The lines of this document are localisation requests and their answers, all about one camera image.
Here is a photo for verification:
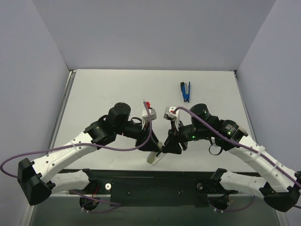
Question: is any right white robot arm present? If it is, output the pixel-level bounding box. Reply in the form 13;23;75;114
163;104;301;212

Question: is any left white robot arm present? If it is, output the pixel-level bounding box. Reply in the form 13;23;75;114
17;102;160;206

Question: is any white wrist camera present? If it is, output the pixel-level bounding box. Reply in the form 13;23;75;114
142;101;157;124
163;106;180;130

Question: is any blue stapler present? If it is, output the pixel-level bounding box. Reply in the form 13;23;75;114
180;81;190;103

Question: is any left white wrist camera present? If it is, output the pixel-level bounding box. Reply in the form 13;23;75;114
142;101;157;124

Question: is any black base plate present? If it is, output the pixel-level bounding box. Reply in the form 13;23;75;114
69;169;238;208

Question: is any beige stapler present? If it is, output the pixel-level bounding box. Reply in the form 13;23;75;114
146;142;166;166

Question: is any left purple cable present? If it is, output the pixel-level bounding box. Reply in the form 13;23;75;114
0;101;153;214

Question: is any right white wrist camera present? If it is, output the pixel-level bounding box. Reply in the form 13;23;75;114
163;106;180;130

